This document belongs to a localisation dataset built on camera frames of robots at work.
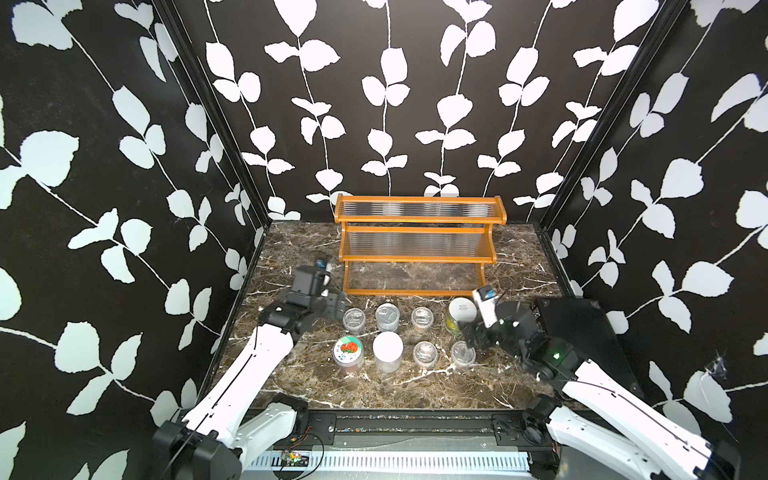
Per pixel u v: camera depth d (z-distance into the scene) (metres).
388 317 0.88
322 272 0.63
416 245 1.16
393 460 0.70
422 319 0.88
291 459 0.70
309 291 0.59
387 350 0.78
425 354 0.82
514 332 0.56
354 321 0.88
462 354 0.82
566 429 0.59
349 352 0.78
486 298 0.66
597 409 0.49
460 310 0.86
